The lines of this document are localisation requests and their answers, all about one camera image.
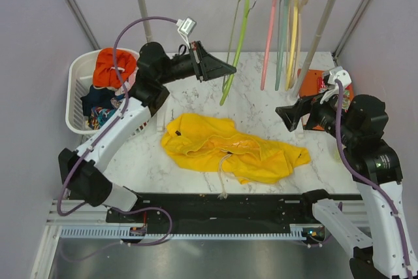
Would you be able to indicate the pale yellow mug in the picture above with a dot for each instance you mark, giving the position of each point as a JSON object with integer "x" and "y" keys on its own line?
{"x": 336, "y": 155}

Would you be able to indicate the red storey treehouse book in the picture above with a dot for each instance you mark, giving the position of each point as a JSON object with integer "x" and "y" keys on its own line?
{"x": 323, "y": 87}

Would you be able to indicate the teal hanger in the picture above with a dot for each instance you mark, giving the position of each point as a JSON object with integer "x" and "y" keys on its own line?
{"x": 282, "y": 35}

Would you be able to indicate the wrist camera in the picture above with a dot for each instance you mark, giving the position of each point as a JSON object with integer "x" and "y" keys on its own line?
{"x": 330, "y": 78}
{"x": 185, "y": 27}

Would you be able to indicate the white slotted cable duct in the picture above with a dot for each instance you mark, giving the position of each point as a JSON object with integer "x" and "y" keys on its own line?
{"x": 128, "y": 233}

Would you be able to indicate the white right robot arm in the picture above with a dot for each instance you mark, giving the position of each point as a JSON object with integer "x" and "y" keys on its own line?
{"x": 375, "y": 167}

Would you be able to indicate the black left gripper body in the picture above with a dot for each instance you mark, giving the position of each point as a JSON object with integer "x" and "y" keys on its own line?
{"x": 185, "y": 66}

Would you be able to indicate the beige wooden hanger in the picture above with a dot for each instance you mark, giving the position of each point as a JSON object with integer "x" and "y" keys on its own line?
{"x": 301, "y": 4}

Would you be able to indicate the orange garment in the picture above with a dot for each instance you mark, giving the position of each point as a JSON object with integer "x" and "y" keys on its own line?
{"x": 105, "y": 74}

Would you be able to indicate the white plastic laundry basket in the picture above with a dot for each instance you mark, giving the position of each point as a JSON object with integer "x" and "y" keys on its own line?
{"x": 79, "y": 82}

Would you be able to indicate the pink hanger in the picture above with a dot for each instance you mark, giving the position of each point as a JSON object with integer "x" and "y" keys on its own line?
{"x": 271, "y": 23}

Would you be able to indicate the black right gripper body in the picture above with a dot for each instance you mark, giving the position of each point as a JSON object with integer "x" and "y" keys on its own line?
{"x": 324, "y": 115}

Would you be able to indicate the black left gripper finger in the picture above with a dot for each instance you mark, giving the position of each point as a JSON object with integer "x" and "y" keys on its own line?
{"x": 207, "y": 60}
{"x": 211, "y": 71}

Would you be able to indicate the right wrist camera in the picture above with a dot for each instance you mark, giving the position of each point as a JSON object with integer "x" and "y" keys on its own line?
{"x": 330, "y": 78}

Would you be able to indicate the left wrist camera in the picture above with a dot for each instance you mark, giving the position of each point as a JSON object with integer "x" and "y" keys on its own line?
{"x": 185, "y": 27}

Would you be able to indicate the navy blue garment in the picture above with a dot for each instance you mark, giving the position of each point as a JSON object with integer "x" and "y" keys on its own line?
{"x": 103, "y": 98}

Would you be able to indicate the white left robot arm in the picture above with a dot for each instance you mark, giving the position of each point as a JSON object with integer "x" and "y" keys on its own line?
{"x": 82, "y": 170}

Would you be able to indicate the pink patterned garment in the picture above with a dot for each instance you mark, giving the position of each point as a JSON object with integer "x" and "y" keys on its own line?
{"x": 129, "y": 81}

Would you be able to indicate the green hanger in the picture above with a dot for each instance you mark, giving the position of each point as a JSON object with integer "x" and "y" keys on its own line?
{"x": 228, "y": 80}

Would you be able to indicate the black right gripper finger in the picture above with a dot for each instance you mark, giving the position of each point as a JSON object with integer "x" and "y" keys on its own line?
{"x": 306, "y": 100}
{"x": 292, "y": 114}

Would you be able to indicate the yellow shorts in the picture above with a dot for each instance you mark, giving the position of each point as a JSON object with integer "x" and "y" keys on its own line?
{"x": 207, "y": 144}

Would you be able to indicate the yellow hanger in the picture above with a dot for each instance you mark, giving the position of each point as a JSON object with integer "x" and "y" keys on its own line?
{"x": 292, "y": 48}

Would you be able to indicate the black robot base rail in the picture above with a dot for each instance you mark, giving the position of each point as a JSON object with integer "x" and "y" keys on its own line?
{"x": 238, "y": 213}

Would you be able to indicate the colourful comic print garment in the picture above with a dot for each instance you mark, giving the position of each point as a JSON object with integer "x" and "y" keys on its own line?
{"x": 99, "y": 116}

